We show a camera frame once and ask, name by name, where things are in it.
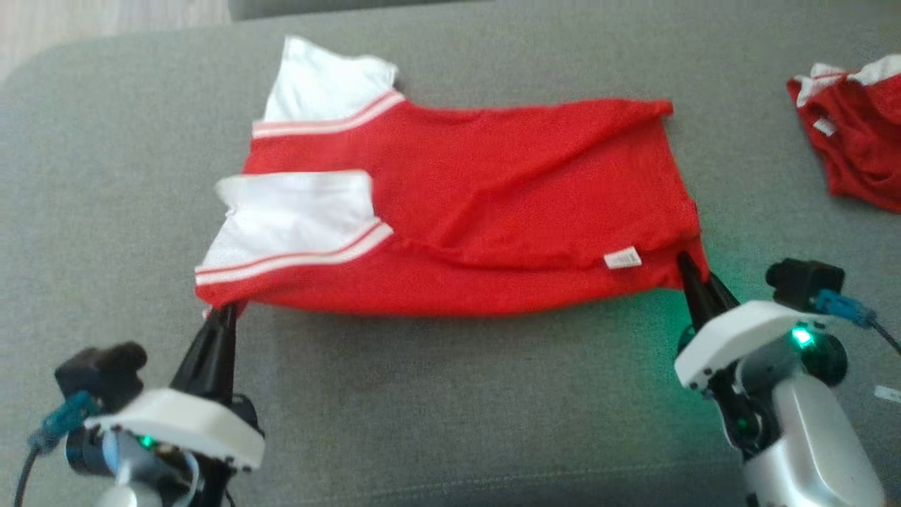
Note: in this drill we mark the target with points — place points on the red shorts with elastic waistband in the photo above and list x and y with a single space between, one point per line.
866 141

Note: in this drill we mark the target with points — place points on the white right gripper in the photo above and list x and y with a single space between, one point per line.
732 338

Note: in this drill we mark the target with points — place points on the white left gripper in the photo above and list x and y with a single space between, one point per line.
190 426

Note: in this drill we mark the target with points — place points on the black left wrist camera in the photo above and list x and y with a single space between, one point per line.
105 373

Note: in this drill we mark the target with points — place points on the red shirt with white sleeves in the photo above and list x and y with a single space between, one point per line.
493 183

